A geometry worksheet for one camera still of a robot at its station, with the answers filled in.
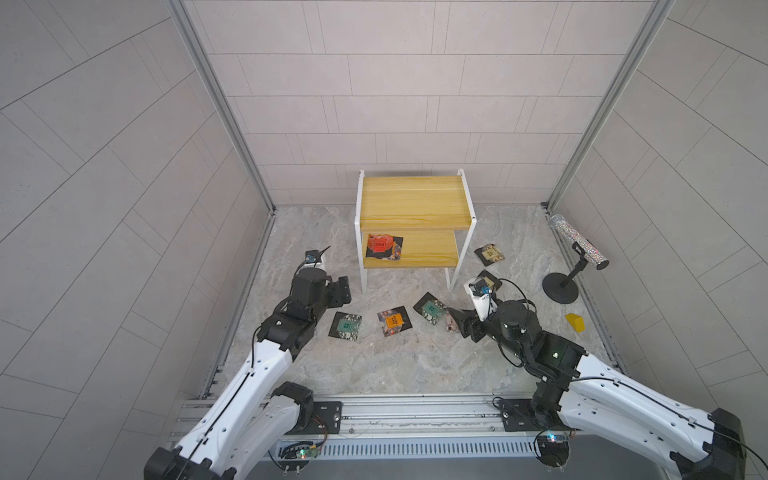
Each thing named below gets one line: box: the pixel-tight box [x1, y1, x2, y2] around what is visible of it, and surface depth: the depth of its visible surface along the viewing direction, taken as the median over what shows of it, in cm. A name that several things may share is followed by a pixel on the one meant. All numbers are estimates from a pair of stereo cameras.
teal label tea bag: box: [413, 292, 448, 326], surface depth 91 cm
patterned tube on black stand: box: [542, 215, 610, 304], surface depth 91 cm
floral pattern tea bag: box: [474, 243, 506, 267], surface depth 104 cm
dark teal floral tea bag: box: [328, 311, 363, 341], surface depth 88 cm
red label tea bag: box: [367, 234, 394, 253], surface depth 88 cm
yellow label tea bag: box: [477, 269, 503, 291], surface depth 98 cm
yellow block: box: [565, 313, 586, 333], surface depth 88 cm
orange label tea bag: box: [377, 306, 413, 337], surface depth 88 cm
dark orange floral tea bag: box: [366, 234, 404, 261], surface depth 87 cm
